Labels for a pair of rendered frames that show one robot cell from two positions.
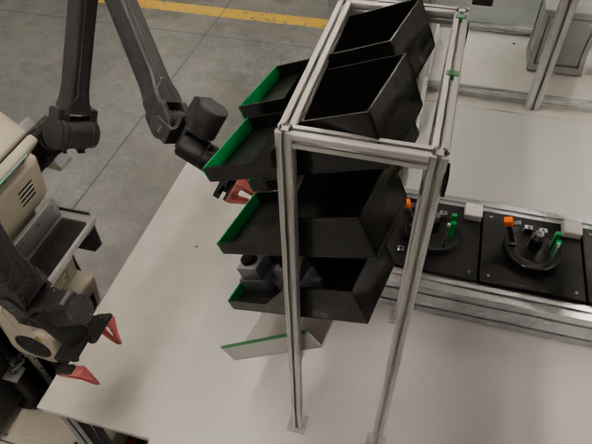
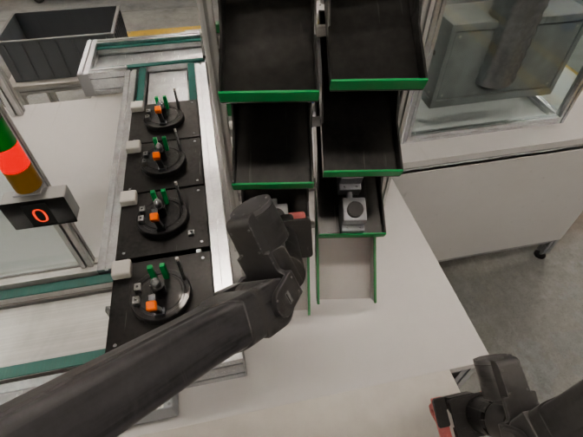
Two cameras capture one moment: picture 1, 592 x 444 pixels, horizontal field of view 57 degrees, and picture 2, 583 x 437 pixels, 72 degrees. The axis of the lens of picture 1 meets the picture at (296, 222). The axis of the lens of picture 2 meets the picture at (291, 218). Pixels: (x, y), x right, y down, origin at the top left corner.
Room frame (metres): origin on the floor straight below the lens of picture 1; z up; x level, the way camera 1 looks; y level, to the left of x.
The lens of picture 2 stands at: (0.98, 0.48, 1.80)
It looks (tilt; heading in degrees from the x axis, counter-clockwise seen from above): 48 degrees down; 242
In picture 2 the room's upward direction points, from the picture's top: straight up
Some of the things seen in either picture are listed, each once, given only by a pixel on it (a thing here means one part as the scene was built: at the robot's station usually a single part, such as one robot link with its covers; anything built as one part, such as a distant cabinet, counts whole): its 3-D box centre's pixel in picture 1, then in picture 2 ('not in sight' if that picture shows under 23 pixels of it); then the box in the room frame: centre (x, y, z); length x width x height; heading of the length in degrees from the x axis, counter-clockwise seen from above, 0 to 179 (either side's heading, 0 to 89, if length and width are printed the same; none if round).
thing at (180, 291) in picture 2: not in sight; (161, 296); (1.01, -0.10, 0.98); 0.14 x 0.14 x 0.02
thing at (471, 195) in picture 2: not in sight; (449, 173); (-0.48, -0.50, 0.43); 1.11 x 0.68 x 0.86; 163
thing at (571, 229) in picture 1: (536, 241); (160, 153); (0.86, -0.58, 1.01); 0.24 x 0.24 x 0.13; 73
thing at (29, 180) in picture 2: not in sight; (22, 176); (1.15, -0.27, 1.28); 0.05 x 0.05 x 0.05
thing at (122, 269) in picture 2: not in sight; (122, 270); (1.07, -0.23, 0.97); 0.05 x 0.05 x 0.04; 73
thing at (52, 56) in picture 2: not in sight; (68, 42); (1.01, -2.25, 0.73); 0.62 x 0.42 x 0.23; 163
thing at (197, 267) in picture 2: not in sight; (163, 300); (1.01, -0.10, 0.96); 0.24 x 0.24 x 0.02; 73
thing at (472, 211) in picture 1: (434, 223); (160, 209); (0.93, -0.35, 1.01); 0.24 x 0.24 x 0.13; 73
